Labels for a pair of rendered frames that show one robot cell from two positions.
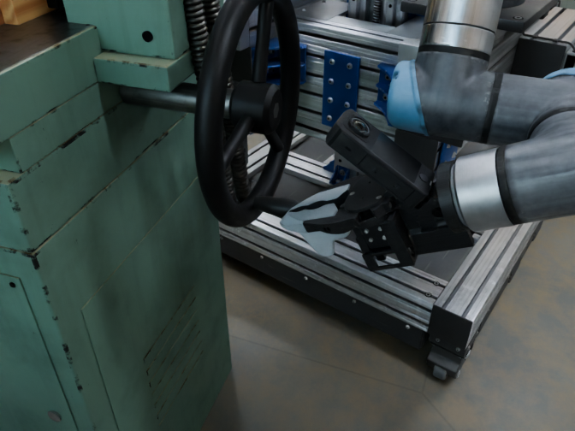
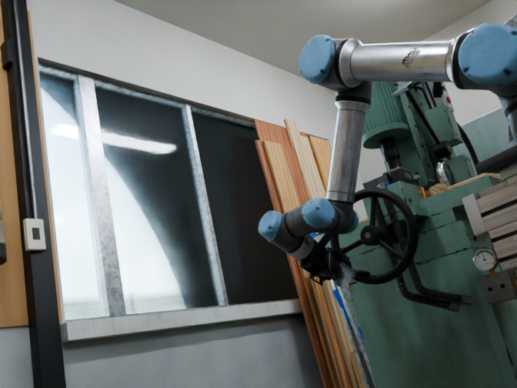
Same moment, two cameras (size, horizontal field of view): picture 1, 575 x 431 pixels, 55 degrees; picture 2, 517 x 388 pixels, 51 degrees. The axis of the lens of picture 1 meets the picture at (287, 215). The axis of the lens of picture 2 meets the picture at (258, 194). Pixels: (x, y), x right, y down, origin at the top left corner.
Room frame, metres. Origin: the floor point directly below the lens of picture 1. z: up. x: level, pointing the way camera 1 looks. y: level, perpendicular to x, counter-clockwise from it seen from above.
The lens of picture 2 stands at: (0.82, -1.60, 0.51)
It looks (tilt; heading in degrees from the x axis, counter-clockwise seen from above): 17 degrees up; 108
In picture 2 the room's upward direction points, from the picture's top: 13 degrees counter-clockwise
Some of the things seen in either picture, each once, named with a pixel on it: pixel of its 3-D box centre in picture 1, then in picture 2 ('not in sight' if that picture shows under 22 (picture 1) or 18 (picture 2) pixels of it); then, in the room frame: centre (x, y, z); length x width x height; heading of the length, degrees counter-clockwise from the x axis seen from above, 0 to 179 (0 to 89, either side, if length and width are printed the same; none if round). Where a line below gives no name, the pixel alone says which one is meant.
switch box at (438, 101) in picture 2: not in sight; (437, 95); (0.95, 0.62, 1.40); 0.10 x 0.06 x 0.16; 72
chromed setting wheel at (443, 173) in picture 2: not in sight; (445, 175); (0.87, 0.44, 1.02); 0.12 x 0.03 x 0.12; 72
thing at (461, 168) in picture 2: not in sight; (459, 174); (0.92, 0.49, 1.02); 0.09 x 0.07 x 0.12; 162
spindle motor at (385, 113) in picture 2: not in sight; (375, 103); (0.71, 0.36, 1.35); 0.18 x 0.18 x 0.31
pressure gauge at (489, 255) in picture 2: not in sight; (487, 262); (0.89, 0.08, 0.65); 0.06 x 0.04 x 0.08; 162
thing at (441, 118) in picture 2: not in sight; (444, 127); (0.92, 0.52, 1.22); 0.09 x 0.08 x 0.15; 72
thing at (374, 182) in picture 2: not in sight; (388, 182); (0.69, 0.16, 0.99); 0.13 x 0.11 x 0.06; 162
